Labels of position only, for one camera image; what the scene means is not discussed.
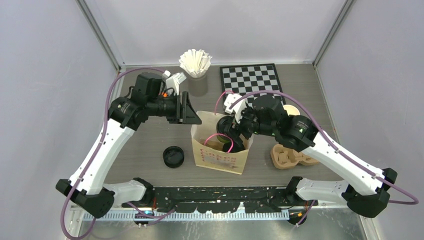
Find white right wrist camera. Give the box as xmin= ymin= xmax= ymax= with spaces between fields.
xmin=223 ymin=93 xmax=248 ymax=124

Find aluminium frame rail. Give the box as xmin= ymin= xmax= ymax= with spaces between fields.
xmin=69 ymin=188 xmax=372 ymax=222

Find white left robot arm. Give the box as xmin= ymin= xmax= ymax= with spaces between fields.
xmin=56 ymin=72 xmax=202 ymax=219

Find stack of paper cups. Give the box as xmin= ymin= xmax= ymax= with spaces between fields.
xmin=283 ymin=104 xmax=301 ymax=116

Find stack of black lids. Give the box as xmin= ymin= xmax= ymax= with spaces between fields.
xmin=162 ymin=145 xmax=185 ymax=168

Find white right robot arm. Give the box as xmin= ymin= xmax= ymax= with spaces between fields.
xmin=216 ymin=94 xmax=397 ymax=218

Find brown pulp cup carrier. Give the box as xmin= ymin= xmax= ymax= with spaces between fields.
xmin=270 ymin=144 xmax=320 ymax=170

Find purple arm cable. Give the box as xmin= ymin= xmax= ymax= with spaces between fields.
xmin=59 ymin=68 xmax=167 ymax=240
xmin=228 ymin=90 xmax=420 ymax=226

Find white wrapped straws bundle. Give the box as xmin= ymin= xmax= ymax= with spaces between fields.
xmin=178 ymin=49 xmax=212 ymax=79

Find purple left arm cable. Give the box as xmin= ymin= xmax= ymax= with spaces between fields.
xmin=59 ymin=68 xmax=167 ymax=240

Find grey straw holder cup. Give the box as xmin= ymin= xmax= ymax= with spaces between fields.
xmin=187 ymin=74 xmax=208 ymax=97

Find green paper cup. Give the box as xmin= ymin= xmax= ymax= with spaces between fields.
xmin=216 ymin=134 xmax=232 ymax=144

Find paper gift bag pink handles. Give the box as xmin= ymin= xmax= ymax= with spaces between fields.
xmin=190 ymin=110 xmax=254 ymax=175

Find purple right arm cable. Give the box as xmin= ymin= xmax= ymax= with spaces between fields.
xmin=228 ymin=90 xmax=420 ymax=226

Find black white chessboard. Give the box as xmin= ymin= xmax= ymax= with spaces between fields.
xmin=219 ymin=63 xmax=283 ymax=96

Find black coffee cup lid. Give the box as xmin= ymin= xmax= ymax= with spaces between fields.
xmin=216 ymin=116 xmax=238 ymax=137

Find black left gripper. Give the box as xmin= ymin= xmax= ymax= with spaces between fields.
xmin=147 ymin=90 xmax=202 ymax=124

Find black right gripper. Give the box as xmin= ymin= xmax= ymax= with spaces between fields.
xmin=223 ymin=103 xmax=277 ymax=146

